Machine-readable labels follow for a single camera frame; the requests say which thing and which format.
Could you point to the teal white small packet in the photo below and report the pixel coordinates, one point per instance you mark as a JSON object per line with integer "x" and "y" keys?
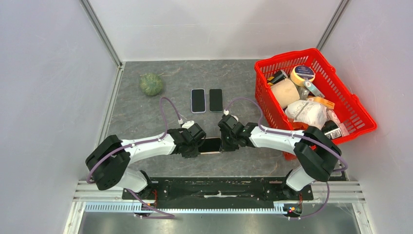
{"x": 313, "y": 89}

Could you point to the lilac phone case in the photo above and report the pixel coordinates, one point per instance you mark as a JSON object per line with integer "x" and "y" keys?
{"x": 192, "y": 109}

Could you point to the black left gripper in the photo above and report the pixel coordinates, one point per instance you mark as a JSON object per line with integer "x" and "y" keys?
{"x": 194, "y": 153}

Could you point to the orange small box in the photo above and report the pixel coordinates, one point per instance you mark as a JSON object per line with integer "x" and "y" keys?
{"x": 328, "y": 104}

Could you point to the pink phone case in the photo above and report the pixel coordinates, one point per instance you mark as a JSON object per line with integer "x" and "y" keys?
{"x": 209, "y": 153}

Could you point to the black mounting base plate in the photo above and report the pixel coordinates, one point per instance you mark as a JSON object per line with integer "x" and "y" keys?
{"x": 220, "y": 192}

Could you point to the yellow masking tape roll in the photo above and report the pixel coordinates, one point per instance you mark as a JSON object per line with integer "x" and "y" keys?
{"x": 302, "y": 73}

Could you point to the white wrapped package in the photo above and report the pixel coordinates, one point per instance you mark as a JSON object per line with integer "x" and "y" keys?
{"x": 308, "y": 112}

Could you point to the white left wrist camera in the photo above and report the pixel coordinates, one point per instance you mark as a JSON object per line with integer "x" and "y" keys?
{"x": 186, "y": 124}

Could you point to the black yellow tool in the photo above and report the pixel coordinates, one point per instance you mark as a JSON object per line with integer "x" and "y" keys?
{"x": 280, "y": 75}

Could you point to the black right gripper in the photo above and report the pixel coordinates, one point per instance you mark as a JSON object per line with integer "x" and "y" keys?
{"x": 225, "y": 146}

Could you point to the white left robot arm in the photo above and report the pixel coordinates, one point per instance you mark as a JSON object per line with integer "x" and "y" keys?
{"x": 109, "y": 164}

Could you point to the green felt ball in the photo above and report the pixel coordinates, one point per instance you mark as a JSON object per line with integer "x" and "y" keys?
{"x": 151, "y": 84}

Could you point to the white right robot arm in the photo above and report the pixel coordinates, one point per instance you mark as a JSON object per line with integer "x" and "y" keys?
{"x": 317, "y": 154}

